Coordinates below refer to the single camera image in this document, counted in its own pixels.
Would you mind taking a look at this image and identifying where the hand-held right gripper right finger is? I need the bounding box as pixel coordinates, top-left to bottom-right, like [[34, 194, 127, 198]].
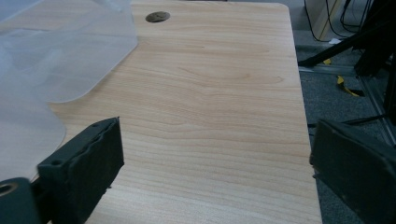
[[309, 119, 396, 224]]

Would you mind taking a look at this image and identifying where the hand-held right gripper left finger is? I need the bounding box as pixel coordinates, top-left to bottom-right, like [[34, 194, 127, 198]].
[[36, 117, 125, 224]]

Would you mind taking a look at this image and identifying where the yellow tape strip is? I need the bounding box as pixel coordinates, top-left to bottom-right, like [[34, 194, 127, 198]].
[[335, 75, 364, 98]]

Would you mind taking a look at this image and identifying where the translucent white plastic sheet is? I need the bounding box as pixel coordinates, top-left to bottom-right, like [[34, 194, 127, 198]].
[[0, 0, 139, 183]]

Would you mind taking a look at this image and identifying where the black metal stand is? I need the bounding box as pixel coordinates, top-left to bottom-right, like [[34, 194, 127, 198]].
[[297, 0, 396, 117]]

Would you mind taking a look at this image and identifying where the aluminium floor rail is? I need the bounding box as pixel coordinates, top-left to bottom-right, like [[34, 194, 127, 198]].
[[298, 64, 396, 147]]

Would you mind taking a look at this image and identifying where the black cable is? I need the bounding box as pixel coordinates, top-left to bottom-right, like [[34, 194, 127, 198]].
[[304, 0, 375, 43]]

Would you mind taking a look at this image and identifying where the round cable grommet hole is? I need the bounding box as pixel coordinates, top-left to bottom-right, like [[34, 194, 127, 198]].
[[145, 10, 172, 23]]

